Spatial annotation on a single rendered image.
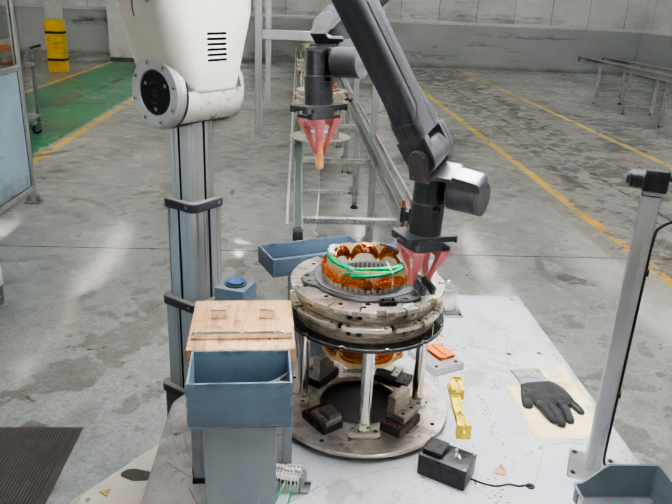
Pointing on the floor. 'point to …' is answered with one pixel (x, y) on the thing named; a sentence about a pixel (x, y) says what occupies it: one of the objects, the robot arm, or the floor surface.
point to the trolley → (33, 88)
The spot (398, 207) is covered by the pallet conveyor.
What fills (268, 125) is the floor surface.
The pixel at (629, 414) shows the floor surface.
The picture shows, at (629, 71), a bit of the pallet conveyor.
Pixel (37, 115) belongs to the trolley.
